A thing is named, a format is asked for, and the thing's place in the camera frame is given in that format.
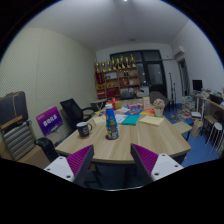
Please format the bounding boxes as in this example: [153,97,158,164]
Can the silver ribbed suitcase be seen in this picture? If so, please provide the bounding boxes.
[2,120,37,162]

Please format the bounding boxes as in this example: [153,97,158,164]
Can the wooden stool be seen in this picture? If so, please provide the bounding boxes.
[172,120,194,141]

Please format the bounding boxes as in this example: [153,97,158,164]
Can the black office chair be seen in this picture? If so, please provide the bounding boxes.
[59,98,98,133]

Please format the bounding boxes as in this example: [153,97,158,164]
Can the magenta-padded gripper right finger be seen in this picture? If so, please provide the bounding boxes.
[129,143,184,186]

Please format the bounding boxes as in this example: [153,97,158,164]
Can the flat round red coaster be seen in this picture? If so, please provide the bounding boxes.
[105,134,120,141]

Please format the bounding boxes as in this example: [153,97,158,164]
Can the white stool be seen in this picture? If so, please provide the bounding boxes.
[205,121,224,149]

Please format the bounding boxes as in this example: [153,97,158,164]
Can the white book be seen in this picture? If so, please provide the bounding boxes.
[114,113,128,124]

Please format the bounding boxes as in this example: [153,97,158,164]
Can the white printed booklet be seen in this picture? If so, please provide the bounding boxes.
[114,106,131,115]

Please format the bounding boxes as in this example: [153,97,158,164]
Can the dark framed glass door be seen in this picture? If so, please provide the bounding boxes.
[109,49,168,98]

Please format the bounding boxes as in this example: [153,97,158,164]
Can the small side table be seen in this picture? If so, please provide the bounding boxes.
[89,98,109,111]

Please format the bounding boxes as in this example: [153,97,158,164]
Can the blue drink bottle white cap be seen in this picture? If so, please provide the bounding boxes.
[104,103,120,141]

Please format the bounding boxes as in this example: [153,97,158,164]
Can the purple sign board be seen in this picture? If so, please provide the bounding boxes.
[35,105,64,137]

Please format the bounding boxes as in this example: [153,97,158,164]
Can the pink box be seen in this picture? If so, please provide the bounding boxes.
[127,102,144,110]

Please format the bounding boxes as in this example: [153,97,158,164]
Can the small orange standing box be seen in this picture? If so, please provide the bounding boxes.
[142,96,152,110]

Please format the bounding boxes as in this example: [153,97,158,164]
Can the black mug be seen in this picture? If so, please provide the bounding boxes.
[75,121,93,139]

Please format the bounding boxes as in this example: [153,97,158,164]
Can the pink flowers in white pot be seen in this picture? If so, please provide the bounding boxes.
[152,98,166,118]

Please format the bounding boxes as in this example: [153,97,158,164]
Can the wooden shelf unit with trophies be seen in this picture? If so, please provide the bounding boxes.
[94,54,142,100]

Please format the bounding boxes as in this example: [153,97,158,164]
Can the teal book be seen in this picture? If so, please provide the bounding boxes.
[120,114,142,126]

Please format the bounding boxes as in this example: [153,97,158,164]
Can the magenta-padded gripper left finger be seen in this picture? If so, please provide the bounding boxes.
[43,143,95,187]

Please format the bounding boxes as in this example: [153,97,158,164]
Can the cream book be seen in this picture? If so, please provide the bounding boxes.
[138,115,165,127]

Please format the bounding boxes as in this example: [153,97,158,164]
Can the yellow gift box red ribbon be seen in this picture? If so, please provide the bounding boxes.
[107,96,123,111]

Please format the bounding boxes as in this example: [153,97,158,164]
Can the orange book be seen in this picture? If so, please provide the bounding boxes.
[139,108,156,117]

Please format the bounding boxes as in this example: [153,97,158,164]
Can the pale yellow notepad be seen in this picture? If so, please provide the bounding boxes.
[92,115,107,126]

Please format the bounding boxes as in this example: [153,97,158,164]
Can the blue colourful book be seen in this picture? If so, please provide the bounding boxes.
[124,108,143,116]

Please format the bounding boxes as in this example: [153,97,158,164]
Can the white air conditioner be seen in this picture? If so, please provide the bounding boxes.
[172,45,186,59]

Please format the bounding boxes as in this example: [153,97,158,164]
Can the black monitor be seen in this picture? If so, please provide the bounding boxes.
[191,79,204,93]

